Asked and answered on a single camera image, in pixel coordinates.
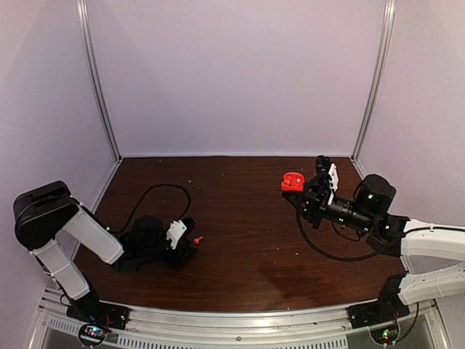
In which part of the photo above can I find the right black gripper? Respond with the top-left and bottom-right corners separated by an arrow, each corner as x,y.
283,180 -> 374,234

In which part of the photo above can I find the orange round case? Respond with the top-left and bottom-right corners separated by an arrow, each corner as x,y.
280,172 -> 305,193

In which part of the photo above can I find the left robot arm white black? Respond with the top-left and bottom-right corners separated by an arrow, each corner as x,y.
13,180 -> 198,323

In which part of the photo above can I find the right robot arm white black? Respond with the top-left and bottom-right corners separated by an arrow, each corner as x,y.
281,172 -> 464,321

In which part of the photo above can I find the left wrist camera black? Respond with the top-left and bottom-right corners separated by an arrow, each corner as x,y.
166,217 -> 195,250

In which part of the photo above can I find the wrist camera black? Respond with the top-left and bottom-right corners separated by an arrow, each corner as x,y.
166,217 -> 195,250
315,156 -> 339,206

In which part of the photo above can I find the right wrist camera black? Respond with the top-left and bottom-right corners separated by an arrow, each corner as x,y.
315,156 -> 339,206

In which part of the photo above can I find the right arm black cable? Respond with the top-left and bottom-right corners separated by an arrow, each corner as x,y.
296,206 -> 379,262

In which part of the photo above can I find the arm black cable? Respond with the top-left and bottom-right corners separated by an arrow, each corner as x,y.
296,206 -> 379,262
108,184 -> 193,233

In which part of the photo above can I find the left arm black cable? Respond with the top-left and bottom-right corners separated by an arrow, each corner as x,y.
108,184 -> 193,233

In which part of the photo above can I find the front aluminium rail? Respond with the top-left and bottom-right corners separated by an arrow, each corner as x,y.
25,289 -> 452,348

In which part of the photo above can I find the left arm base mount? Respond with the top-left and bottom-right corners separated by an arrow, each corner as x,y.
66,302 -> 129,330

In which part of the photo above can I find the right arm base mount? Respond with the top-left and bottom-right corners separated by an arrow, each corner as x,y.
347,300 -> 410,329

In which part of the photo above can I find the right aluminium frame post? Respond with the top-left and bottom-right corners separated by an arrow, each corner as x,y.
351,0 -> 396,163

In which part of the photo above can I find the aluminium frame post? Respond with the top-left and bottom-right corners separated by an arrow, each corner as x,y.
76,0 -> 122,163
351,0 -> 396,163

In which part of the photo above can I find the left aluminium frame post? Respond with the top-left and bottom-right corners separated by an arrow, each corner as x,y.
76,0 -> 122,163

